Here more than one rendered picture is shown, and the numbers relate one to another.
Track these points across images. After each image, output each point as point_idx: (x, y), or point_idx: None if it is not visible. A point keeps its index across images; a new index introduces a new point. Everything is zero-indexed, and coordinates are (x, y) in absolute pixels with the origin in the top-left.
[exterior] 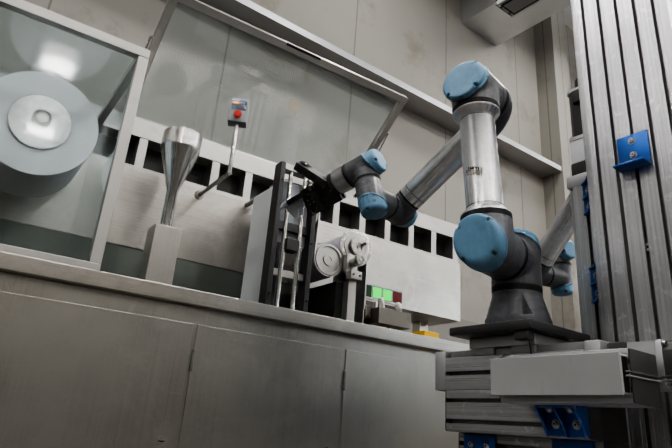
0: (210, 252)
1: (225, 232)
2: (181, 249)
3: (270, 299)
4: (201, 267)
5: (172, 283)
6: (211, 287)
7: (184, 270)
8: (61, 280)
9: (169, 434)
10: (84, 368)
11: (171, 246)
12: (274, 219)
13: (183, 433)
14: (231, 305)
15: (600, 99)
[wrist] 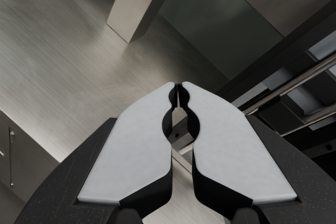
0: None
1: None
2: None
3: None
4: (247, 8)
5: (207, 7)
6: (242, 35)
7: (226, 0)
8: None
9: (5, 155)
10: None
11: None
12: (286, 46)
13: (14, 163)
14: (30, 143)
15: None
